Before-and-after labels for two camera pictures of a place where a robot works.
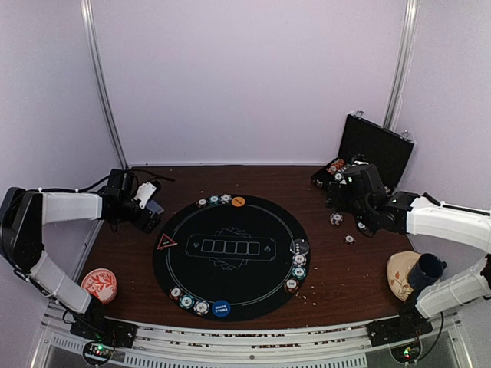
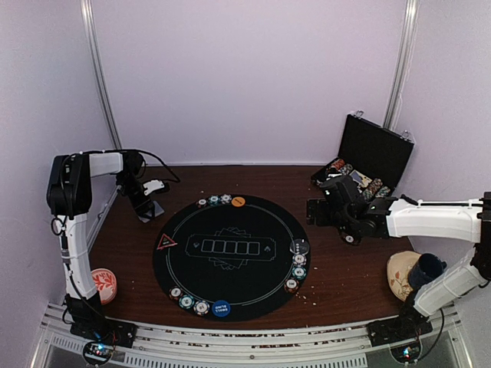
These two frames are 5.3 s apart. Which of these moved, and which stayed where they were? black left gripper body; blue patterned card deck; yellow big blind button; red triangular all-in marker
Moved: black left gripper body
Stayed: red triangular all-in marker; blue patterned card deck; yellow big blind button
